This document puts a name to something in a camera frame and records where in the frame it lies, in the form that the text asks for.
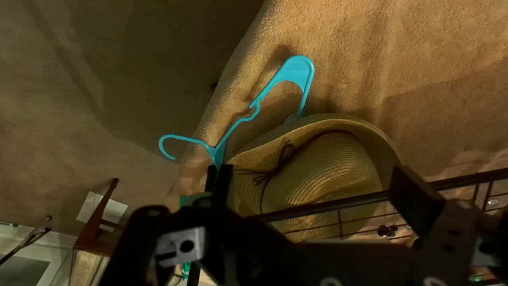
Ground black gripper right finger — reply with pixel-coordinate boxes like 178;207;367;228
389;166;508;286

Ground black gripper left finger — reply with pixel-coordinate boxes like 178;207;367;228
99;164;251;286

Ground blue plastic clothes hanger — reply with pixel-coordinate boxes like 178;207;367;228
157;55;318;168

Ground black metal shoe rack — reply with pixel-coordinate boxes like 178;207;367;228
253;168;508;242

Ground brown bag on table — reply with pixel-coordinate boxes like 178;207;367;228
226;113;403;245

